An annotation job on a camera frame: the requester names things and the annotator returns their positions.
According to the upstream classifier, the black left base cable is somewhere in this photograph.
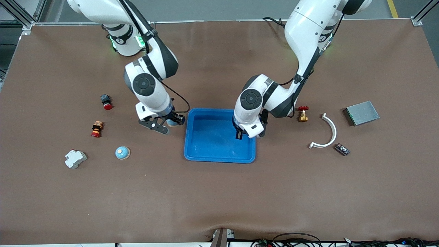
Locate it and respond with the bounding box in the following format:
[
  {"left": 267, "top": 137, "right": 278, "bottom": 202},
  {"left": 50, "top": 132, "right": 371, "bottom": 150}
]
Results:
[{"left": 262, "top": 16, "right": 287, "bottom": 30}]

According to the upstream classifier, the black looped cable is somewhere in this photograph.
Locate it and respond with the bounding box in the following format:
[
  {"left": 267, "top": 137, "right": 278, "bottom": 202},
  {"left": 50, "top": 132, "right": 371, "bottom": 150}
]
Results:
[{"left": 273, "top": 233, "right": 321, "bottom": 247}]

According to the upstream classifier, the aluminium frame post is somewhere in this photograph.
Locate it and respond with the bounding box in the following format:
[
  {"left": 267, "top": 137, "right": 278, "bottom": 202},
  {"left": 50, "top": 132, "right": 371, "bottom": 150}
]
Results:
[
  {"left": 0, "top": 0, "right": 47, "bottom": 32},
  {"left": 410, "top": 0, "right": 439, "bottom": 26}
]

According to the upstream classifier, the white circuit breaker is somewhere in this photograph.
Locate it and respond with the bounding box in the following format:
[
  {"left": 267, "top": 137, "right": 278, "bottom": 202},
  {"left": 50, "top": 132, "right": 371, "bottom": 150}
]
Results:
[{"left": 64, "top": 150, "right": 88, "bottom": 169}]

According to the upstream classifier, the black cable bundle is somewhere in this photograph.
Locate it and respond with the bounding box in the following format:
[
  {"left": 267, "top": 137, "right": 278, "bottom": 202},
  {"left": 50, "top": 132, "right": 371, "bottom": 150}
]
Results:
[{"left": 350, "top": 237, "right": 439, "bottom": 247}]

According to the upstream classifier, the metal table edge rail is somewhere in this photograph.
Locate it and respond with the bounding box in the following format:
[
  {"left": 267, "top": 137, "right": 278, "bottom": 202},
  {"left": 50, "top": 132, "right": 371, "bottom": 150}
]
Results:
[{"left": 33, "top": 18, "right": 417, "bottom": 26}]

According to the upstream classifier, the grey metal electronics box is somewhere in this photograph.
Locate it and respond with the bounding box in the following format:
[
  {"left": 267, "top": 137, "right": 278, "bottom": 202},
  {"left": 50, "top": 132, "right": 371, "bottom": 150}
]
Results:
[{"left": 344, "top": 101, "right": 380, "bottom": 127}]

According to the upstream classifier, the red orange black switch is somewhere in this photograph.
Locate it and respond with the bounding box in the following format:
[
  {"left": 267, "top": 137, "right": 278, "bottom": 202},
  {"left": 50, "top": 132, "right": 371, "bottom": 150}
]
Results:
[{"left": 91, "top": 121, "right": 104, "bottom": 138}]

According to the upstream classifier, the white curved plastic bracket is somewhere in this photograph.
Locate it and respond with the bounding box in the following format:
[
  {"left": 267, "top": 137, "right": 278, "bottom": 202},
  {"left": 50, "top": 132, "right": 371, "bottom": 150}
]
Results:
[{"left": 309, "top": 113, "right": 337, "bottom": 149}]

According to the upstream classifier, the blue plastic tray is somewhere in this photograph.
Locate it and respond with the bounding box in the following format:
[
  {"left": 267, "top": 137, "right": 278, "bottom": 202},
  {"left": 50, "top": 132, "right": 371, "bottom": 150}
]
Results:
[{"left": 184, "top": 108, "right": 256, "bottom": 164}]

